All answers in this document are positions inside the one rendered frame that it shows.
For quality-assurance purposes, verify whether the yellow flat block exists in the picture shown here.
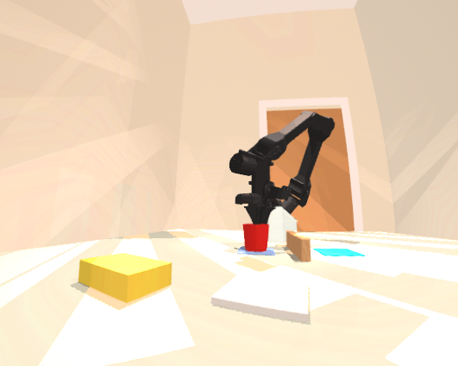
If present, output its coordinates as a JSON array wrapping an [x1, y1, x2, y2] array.
[[78, 253, 172, 303]]

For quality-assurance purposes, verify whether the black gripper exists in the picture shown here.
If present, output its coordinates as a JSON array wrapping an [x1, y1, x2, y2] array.
[[235, 176, 282, 225]]

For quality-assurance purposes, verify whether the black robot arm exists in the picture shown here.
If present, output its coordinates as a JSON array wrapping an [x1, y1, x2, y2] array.
[[229, 110, 335, 214]]

